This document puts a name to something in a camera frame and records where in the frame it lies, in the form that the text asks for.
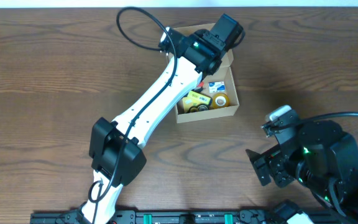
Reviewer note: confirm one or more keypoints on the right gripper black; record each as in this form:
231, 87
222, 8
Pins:
260, 168

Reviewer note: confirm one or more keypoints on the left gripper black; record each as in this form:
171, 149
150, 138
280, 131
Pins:
212, 66

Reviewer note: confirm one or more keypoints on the blue white staples box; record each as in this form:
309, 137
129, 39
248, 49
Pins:
216, 87

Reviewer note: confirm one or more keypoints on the yellow highlighter marker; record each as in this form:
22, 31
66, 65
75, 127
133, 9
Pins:
199, 98

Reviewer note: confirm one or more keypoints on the cardboard box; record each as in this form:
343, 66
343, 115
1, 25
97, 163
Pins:
224, 74

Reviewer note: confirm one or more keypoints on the correction tape dispenser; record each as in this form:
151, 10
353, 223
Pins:
198, 108

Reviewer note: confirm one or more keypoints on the yellow adhesive tape roll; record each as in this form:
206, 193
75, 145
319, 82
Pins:
220, 100

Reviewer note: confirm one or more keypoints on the cream sticky note pad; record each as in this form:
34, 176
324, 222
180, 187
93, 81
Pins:
188, 103

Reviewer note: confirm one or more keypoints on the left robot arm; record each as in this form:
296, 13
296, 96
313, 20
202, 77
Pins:
116, 147

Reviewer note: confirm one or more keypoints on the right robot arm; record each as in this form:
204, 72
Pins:
317, 153

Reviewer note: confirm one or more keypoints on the green clamp right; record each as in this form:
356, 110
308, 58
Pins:
228, 219

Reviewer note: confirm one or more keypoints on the green clamp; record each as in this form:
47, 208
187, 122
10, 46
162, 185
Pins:
228, 219
147, 218

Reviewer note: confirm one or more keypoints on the green clamp left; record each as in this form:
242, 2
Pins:
147, 218

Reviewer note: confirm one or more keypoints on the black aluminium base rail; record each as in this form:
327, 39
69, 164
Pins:
214, 217

